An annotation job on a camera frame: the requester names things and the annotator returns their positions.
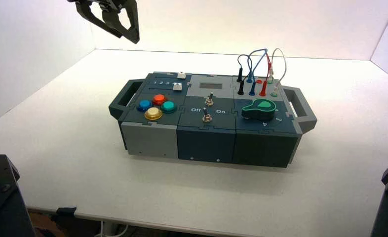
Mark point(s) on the grey display screen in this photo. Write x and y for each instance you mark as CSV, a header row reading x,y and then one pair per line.
x,y
210,86

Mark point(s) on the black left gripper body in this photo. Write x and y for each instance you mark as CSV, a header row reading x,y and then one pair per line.
x,y
96,3

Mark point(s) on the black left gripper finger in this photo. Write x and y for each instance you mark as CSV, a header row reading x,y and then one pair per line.
x,y
134,19
97,20

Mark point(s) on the blue push button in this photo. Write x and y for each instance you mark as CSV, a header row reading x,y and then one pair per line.
x,y
144,104

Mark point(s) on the black table clamp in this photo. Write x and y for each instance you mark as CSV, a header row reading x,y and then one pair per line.
x,y
64,214

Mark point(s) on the metal toggle switch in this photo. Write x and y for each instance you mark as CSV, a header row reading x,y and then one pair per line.
x,y
209,99
207,116

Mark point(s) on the green rotary knob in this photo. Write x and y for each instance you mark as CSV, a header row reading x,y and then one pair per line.
x,y
257,111

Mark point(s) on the white slider knob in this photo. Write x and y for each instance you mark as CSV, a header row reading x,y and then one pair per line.
x,y
177,86
181,75

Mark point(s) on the teal push button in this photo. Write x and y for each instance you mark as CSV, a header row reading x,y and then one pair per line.
x,y
168,106

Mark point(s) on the yellow push button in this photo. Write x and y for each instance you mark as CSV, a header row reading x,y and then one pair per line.
x,y
153,113

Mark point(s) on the grey and blue control box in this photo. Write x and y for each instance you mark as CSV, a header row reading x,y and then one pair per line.
x,y
207,144

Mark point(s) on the orange push button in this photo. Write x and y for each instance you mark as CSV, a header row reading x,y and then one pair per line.
x,y
159,99

